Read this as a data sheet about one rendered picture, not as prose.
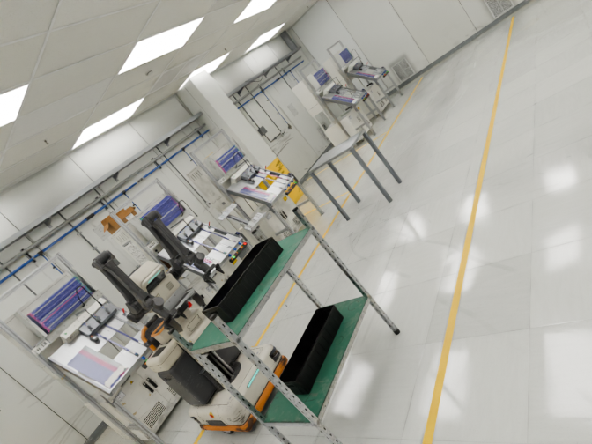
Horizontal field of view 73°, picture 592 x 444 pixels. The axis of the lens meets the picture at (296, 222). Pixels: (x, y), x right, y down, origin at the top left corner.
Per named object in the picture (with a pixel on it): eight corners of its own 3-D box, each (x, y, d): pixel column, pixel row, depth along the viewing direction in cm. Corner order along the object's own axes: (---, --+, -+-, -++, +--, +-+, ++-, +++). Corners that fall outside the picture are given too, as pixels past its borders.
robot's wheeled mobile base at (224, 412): (203, 432, 324) (182, 413, 318) (244, 367, 368) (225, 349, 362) (252, 435, 279) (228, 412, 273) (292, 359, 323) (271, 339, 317)
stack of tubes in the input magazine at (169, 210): (184, 210, 496) (169, 194, 490) (157, 234, 461) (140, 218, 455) (180, 213, 505) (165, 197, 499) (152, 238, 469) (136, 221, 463)
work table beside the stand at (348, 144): (391, 201, 459) (350, 146, 440) (346, 221, 508) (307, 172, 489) (402, 181, 490) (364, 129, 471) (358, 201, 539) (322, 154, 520)
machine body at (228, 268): (264, 284, 523) (233, 250, 508) (236, 326, 474) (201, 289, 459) (237, 295, 567) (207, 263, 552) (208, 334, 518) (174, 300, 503)
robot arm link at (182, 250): (152, 211, 276) (141, 220, 268) (156, 208, 271) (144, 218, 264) (196, 257, 285) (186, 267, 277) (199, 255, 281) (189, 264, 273)
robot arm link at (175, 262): (145, 212, 280) (135, 220, 273) (155, 208, 271) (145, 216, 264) (184, 261, 295) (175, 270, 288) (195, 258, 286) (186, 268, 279)
